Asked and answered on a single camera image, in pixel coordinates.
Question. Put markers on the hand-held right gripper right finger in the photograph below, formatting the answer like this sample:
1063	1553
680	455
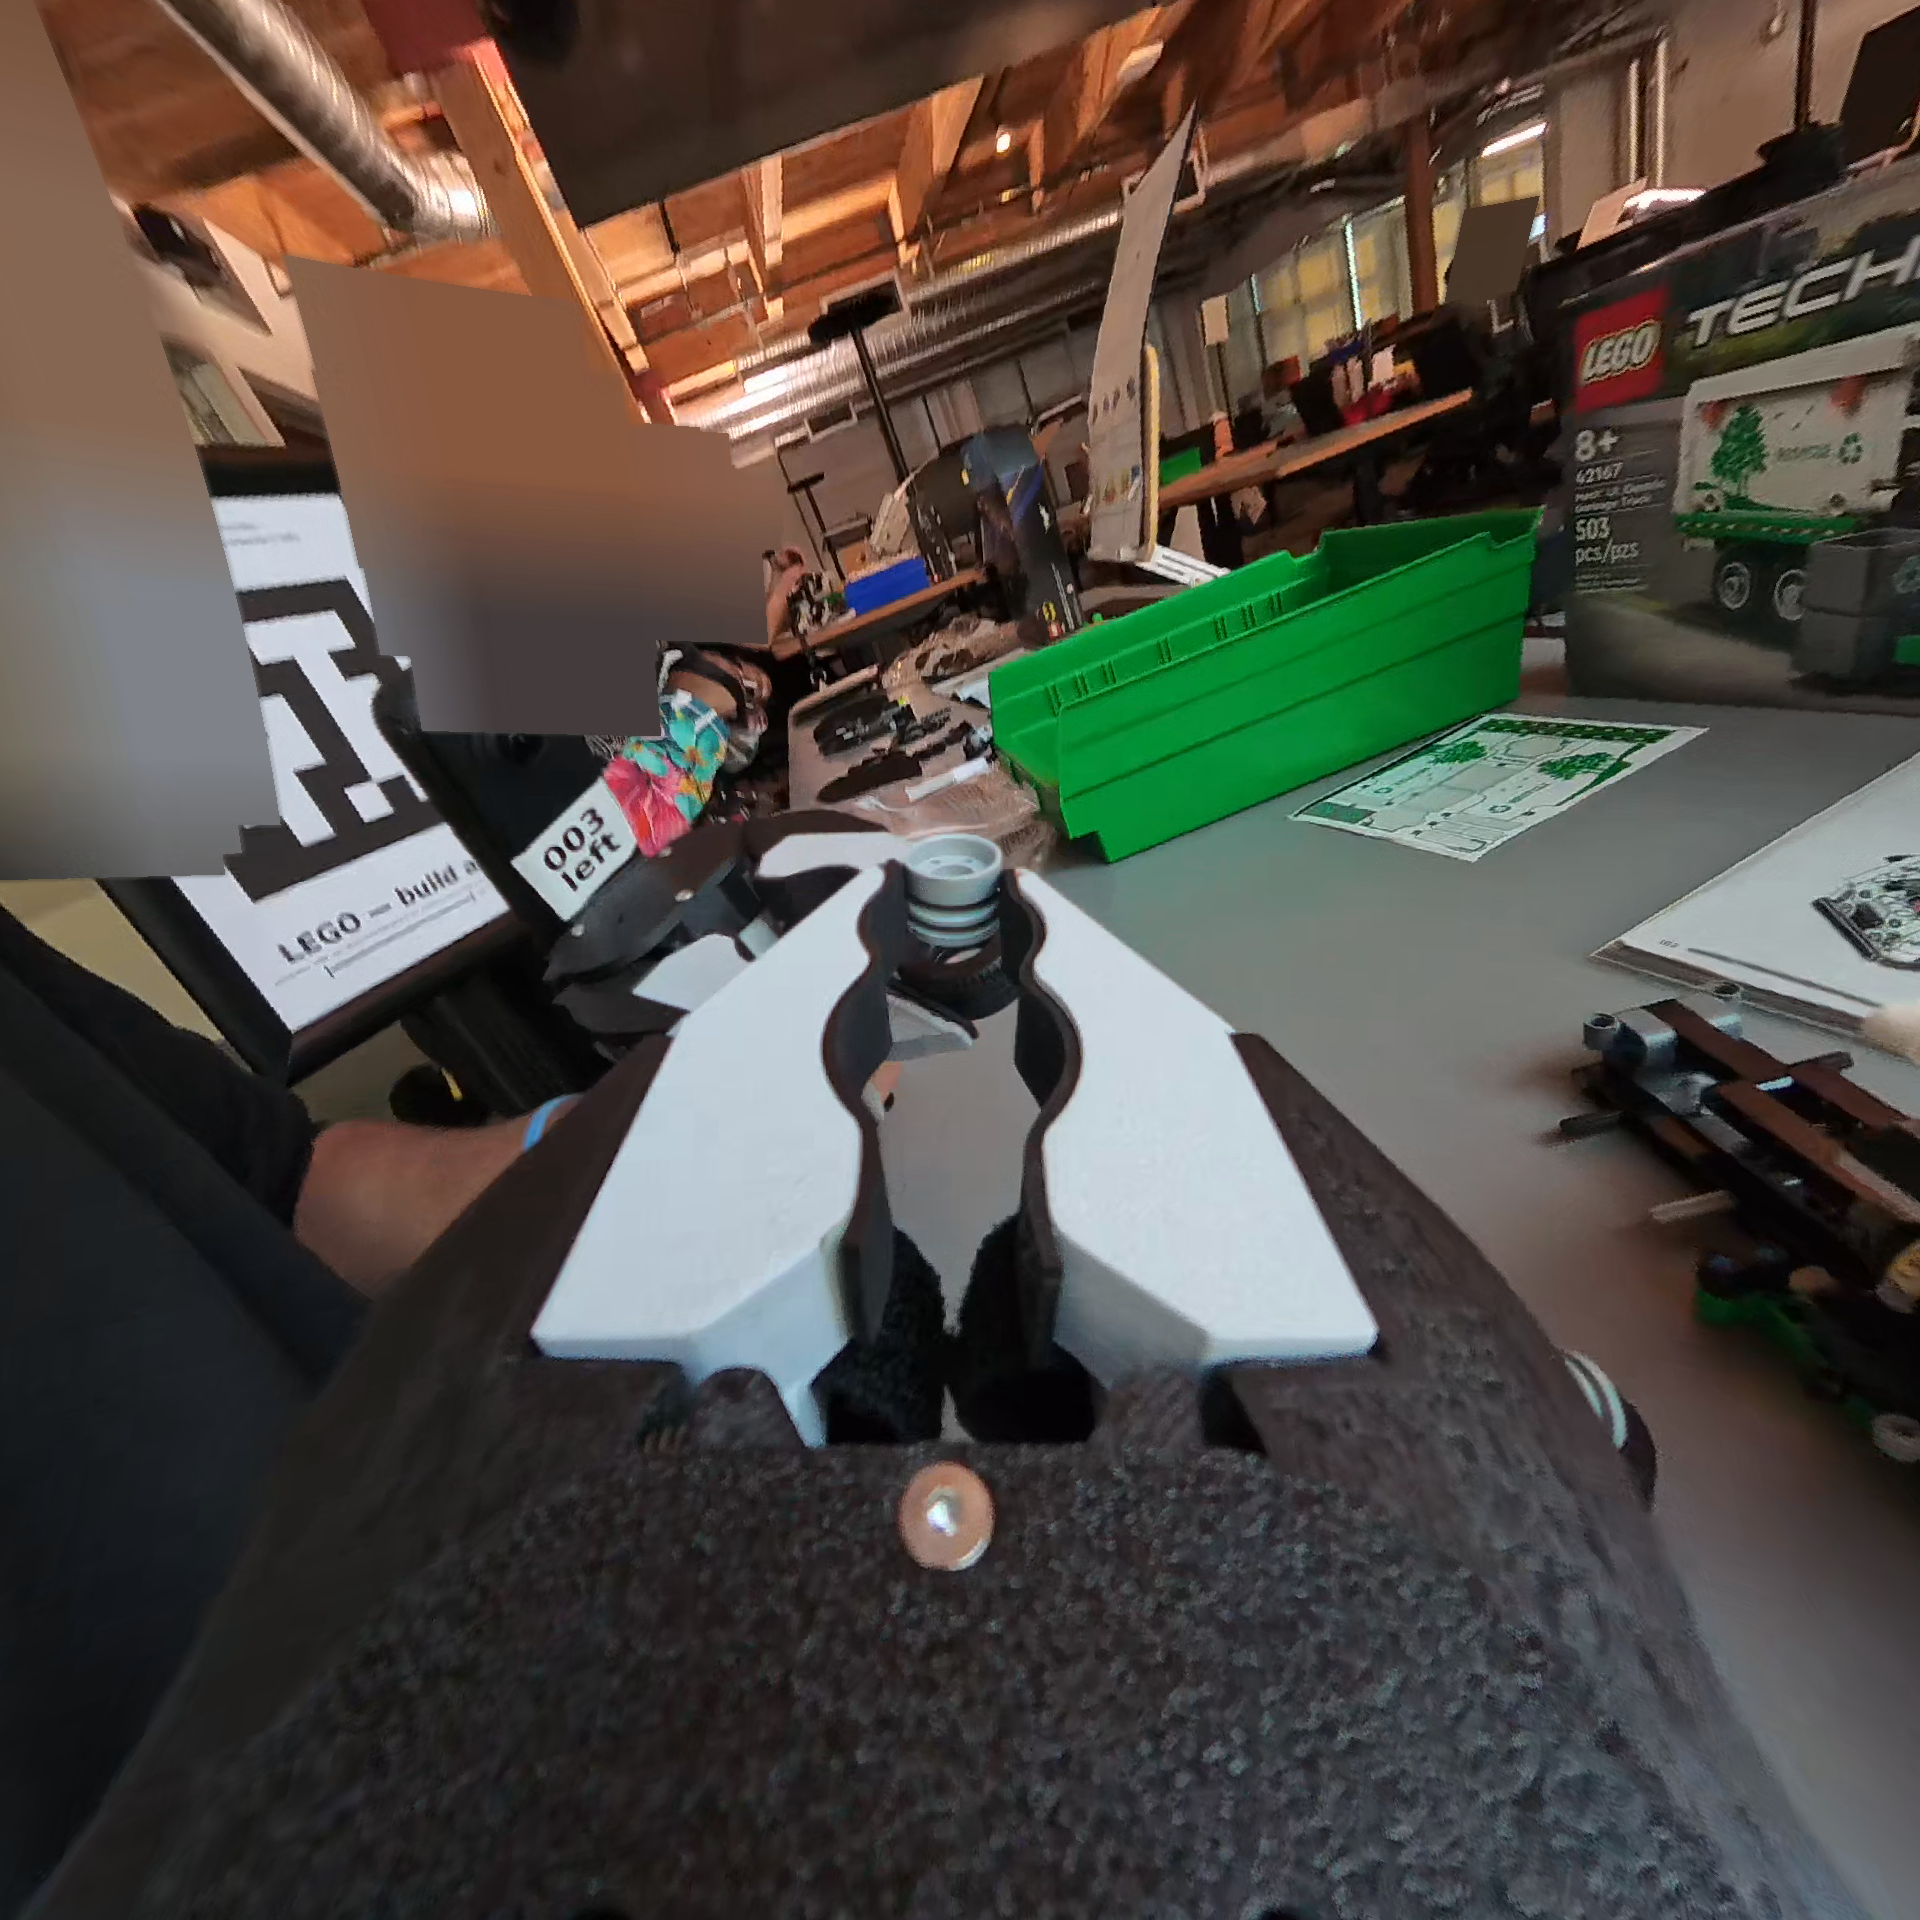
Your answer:
1200	1185

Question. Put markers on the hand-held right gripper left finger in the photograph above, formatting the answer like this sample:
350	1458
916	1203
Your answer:
722	1170

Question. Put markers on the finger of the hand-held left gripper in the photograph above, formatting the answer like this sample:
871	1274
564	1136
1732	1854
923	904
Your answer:
819	856
931	1040

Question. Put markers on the black lego tire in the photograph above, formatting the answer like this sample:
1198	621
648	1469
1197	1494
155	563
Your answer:
946	983

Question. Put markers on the light grey lego wheel hub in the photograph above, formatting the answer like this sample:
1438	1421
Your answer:
957	887

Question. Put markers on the black lego truck chassis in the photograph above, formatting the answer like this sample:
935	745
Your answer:
1771	1142

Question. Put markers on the person's left forearm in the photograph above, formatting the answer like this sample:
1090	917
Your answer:
406	1185

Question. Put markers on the pile of black lego parts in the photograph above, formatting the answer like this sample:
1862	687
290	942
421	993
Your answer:
885	734

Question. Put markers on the lego instruction booklet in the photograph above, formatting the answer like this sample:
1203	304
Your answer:
1799	901

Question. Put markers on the lego truck set box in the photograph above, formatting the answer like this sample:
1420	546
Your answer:
1757	495

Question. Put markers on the blue wristband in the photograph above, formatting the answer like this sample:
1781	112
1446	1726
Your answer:
551	1121

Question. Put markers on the small blue box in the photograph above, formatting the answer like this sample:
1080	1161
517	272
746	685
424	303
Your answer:
885	585

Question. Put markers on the white printed task sign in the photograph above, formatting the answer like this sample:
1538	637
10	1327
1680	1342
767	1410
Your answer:
359	944

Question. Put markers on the dark blue printed box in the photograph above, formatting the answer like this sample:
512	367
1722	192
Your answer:
1037	539

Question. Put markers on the green plastic bin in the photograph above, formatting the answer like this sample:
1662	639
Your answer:
1261	675

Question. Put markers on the green printed sticker sheet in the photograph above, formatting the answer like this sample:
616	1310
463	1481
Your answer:
1501	781

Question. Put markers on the black pole lamp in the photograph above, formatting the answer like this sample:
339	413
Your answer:
863	323

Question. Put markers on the person's dark shirt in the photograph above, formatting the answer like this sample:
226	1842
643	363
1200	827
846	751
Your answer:
119	1350

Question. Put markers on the printed instruction sheet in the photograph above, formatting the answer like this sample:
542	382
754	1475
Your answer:
1125	299

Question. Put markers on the wooden work table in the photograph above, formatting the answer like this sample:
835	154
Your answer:
1319	434

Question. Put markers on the silver ventilation duct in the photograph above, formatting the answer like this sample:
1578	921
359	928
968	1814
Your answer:
346	120

